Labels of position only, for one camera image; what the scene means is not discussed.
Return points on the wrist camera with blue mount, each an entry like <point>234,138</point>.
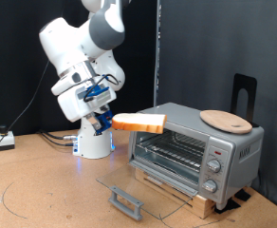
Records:
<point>94,93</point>

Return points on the white bread slice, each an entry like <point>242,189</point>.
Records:
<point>138,122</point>

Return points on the round wooden cutting board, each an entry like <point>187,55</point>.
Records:
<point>224,120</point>

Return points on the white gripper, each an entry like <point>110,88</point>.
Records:
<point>72,109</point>

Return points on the grey metal pole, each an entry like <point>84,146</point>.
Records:
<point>157,47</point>

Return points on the black metal bookend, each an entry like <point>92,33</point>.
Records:
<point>239,82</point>

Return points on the silver oven knob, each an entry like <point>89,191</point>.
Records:
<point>210,186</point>
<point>213,166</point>

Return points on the black foam pad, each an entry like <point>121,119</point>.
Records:
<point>243,195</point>
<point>227,205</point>

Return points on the emergency stop button box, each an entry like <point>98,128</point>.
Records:
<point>5,141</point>

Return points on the silver toaster oven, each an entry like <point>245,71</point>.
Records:
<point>249,152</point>

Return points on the metal oven rack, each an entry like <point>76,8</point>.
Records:
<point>176,150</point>

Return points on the wooden block under oven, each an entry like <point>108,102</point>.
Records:
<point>201,207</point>

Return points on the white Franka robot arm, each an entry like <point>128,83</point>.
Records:
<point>69,41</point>

